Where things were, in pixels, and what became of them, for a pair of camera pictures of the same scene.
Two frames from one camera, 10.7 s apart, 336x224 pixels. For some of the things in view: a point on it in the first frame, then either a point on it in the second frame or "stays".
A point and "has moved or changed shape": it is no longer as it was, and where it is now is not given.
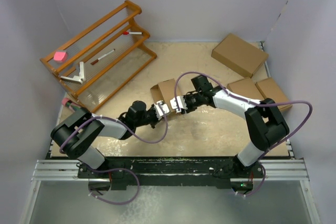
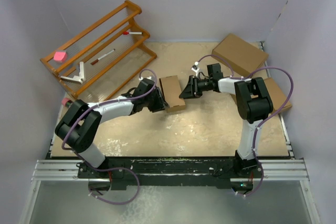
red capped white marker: [126, 33] stays
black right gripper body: [193, 101] → [202, 85]
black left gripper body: [151, 118] → [153, 103]
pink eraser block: [60, 56] stays
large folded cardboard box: [239, 54] stays
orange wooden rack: [96, 63] stays
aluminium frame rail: [65, 170] stays
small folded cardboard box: [270, 89] stays
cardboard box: [164, 91] has moved or changed shape
